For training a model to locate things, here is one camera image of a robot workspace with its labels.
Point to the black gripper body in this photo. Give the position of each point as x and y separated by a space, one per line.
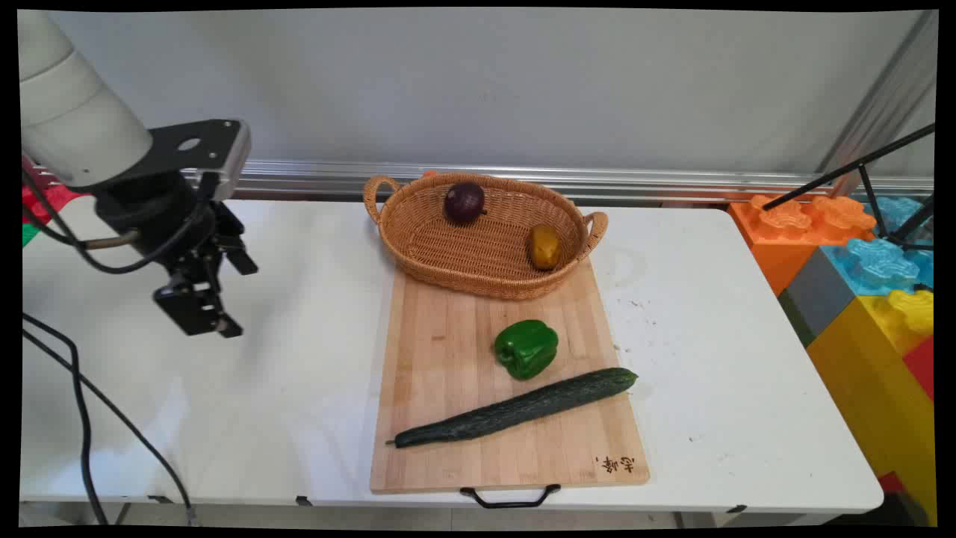
153 213

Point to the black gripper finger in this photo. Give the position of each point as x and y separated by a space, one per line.
196 310
233 239

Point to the yellow brown fruit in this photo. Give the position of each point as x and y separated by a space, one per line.
545 246

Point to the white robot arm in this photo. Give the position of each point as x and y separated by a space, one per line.
75 112

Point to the red block behind table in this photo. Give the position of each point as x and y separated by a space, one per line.
46 202

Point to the dark purple round fruit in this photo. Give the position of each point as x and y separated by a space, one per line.
464 202

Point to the woven wicker basket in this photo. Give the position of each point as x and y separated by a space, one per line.
478 254

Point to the wooden cutting board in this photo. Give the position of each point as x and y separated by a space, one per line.
463 418

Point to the green bell pepper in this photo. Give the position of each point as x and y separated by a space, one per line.
526 348

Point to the long dark green cucumber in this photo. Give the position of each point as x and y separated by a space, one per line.
515 408

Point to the orange toy block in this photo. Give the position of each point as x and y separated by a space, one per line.
777 232

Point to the grey toy block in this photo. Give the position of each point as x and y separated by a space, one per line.
818 295

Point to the blue toy block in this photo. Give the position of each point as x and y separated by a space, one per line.
874 265

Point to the black tripod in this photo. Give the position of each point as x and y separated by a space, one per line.
881 175

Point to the yellow toy block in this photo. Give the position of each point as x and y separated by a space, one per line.
874 396

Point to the red toy block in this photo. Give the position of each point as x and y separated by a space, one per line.
922 366

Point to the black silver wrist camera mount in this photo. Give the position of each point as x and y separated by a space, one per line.
216 146

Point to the aluminium wall rail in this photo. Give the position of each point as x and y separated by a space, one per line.
597 181

